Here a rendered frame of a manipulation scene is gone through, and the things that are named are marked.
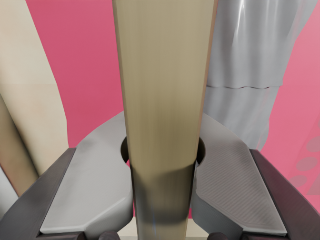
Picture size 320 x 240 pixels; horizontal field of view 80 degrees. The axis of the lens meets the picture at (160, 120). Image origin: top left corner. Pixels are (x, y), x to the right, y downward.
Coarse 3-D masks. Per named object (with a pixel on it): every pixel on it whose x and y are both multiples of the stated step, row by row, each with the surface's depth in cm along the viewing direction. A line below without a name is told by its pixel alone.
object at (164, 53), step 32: (128, 0) 5; (160, 0) 5; (192, 0) 5; (128, 32) 5; (160, 32) 5; (192, 32) 5; (128, 64) 6; (160, 64) 6; (192, 64) 6; (128, 96) 6; (160, 96) 6; (192, 96) 6; (128, 128) 7; (160, 128) 7; (192, 128) 7; (160, 160) 8; (192, 160) 8; (160, 192) 9; (160, 224) 10
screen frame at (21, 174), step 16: (0, 96) 18; (0, 112) 18; (0, 128) 18; (16, 128) 20; (0, 144) 18; (16, 144) 20; (0, 160) 18; (16, 160) 20; (0, 176) 19; (16, 176) 20; (32, 176) 22; (0, 192) 20; (16, 192) 20; (0, 208) 21
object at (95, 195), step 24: (120, 120) 11; (96, 144) 9; (120, 144) 9; (72, 168) 8; (96, 168) 8; (120, 168) 8; (72, 192) 7; (96, 192) 7; (120, 192) 7; (48, 216) 6; (72, 216) 6; (96, 216) 6; (120, 216) 7
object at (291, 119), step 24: (72, 96) 18; (96, 96) 18; (120, 96) 18; (288, 96) 18; (312, 96) 18; (72, 120) 19; (96, 120) 19; (288, 120) 19; (312, 120) 19; (72, 144) 21; (264, 144) 21; (288, 144) 21; (288, 168) 22
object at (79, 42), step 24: (48, 0) 14; (72, 0) 14; (96, 0) 14; (48, 24) 15; (72, 24) 15; (96, 24) 15; (312, 24) 15; (48, 48) 16; (72, 48) 16; (96, 48) 16; (312, 48) 15; (72, 72) 17; (96, 72) 17; (288, 72) 17; (312, 72) 17
